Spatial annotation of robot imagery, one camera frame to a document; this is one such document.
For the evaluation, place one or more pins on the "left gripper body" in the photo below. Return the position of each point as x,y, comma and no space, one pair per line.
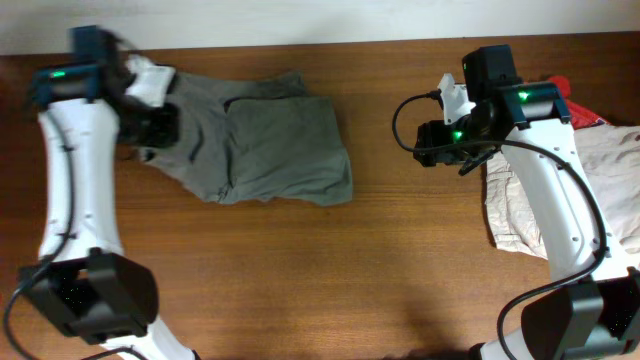
147,126

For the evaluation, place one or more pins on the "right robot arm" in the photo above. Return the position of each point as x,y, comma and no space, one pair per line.
590,308

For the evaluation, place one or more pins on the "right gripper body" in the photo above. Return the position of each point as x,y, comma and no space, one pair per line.
453,143

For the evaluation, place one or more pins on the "beige shorts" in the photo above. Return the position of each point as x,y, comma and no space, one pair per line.
610,158

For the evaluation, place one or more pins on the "red t-shirt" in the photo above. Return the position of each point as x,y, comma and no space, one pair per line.
581,117

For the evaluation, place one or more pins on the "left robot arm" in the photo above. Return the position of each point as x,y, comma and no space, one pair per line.
83,283

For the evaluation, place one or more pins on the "grey-green shorts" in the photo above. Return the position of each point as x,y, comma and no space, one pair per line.
255,140

